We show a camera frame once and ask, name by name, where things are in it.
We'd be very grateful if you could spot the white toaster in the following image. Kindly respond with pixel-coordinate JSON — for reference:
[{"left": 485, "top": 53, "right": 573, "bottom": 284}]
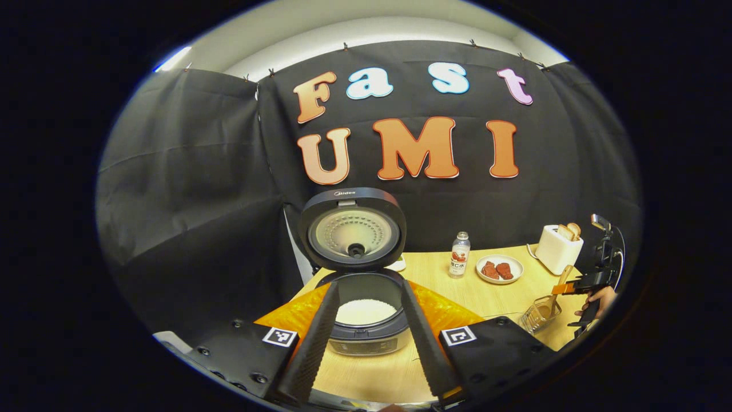
[{"left": 535, "top": 224, "right": 584, "bottom": 276}]

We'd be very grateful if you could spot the ceiling light panel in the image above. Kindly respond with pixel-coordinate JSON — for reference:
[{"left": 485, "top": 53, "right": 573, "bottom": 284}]
[{"left": 153, "top": 46, "right": 192, "bottom": 73}]

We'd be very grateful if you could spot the wooden spoon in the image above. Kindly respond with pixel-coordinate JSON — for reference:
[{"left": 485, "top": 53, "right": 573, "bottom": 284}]
[{"left": 536, "top": 264, "right": 574, "bottom": 320}]

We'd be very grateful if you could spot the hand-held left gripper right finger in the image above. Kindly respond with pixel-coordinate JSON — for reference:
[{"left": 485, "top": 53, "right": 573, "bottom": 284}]
[{"left": 400, "top": 279, "right": 558, "bottom": 401}]

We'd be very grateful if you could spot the white round plate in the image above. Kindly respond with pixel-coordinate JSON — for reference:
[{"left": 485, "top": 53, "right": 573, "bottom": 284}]
[{"left": 476, "top": 255, "right": 524, "bottom": 285}]

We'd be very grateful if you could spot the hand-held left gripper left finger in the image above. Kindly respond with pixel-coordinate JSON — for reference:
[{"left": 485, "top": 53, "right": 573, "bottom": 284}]
[{"left": 186, "top": 280, "right": 342, "bottom": 407}]

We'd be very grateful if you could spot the white rice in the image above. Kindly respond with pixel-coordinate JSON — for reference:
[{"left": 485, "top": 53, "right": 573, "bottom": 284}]
[{"left": 336, "top": 299, "right": 398, "bottom": 327}]

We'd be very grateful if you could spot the metal wire chopstick holder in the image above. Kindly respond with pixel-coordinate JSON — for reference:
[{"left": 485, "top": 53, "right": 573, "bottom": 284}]
[{"left": 519, "top": 296, "right": 563, "bottom": 335}]

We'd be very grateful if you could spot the dark grey rice cooker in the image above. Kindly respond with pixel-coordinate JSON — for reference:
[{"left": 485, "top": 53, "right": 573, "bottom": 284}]
[{"left": 297, "top": 187, "right": 413, "bottom": 357}]

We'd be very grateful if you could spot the clear drink bottle red label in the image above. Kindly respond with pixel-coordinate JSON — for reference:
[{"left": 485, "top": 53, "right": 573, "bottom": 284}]
[{"left": 449, "top": 232, "right": 471, "bottom": 279}]

